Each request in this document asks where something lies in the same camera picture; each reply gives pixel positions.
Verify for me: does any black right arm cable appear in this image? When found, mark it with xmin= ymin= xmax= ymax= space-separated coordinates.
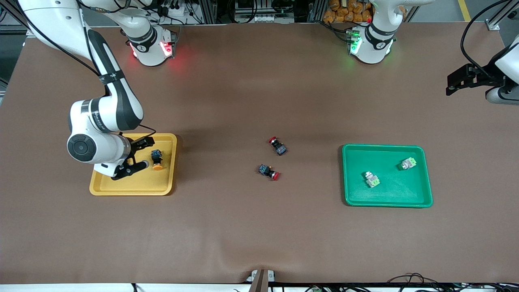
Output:
xmin=16 ymin=0 xmax=157 ymax=140

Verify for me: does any metal table edge clamp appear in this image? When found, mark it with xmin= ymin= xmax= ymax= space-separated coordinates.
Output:
xmin=245 ymin=269 xmax=277 ymax=292

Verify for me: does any green plastic tray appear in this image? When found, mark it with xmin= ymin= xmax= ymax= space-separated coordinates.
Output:
xmin=342 ymin=144 xmax=433 ymax=208

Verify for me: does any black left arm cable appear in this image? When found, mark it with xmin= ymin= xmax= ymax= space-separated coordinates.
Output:
xmin=460 ymin=0 xmax=519 ymax=69

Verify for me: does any white power strip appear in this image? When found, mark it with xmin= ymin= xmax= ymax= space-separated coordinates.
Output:
xmin=160 ymin=3 xmax=188 ymax=17

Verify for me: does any yellow plastic tray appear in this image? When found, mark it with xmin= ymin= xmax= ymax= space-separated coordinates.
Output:
xmin=89 ymin=133 xmax=178 ymax=196

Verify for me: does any red push button switch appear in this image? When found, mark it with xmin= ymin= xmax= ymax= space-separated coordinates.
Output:
xmin=258 ymin=164 xmax=280 ymax=181
xmin=268 ymin=136 xmax=288 ymax=156

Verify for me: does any brown table mat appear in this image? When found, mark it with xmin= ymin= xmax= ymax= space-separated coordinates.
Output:
xmin=0 ymin=22 xmax=519 ymax=284

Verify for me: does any white socket bar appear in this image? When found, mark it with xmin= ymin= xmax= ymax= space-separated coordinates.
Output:
xmin=234 ymin=12 xmax=281 ymax=24

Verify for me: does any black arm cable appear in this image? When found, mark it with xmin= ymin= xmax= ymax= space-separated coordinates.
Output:
xmin=16 ymin=0 xmax=157 ymax=140
xmin=460 ymin=0 xmax=519 ymax=69

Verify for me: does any black cable bundle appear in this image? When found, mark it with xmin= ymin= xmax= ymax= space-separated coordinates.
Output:
xmin=383 ymin=273 xmax=519 ymax=292

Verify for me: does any pile of orange bags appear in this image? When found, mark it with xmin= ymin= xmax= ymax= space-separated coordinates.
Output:
xmin=323 ymin=0 xmax=373 ymax=24

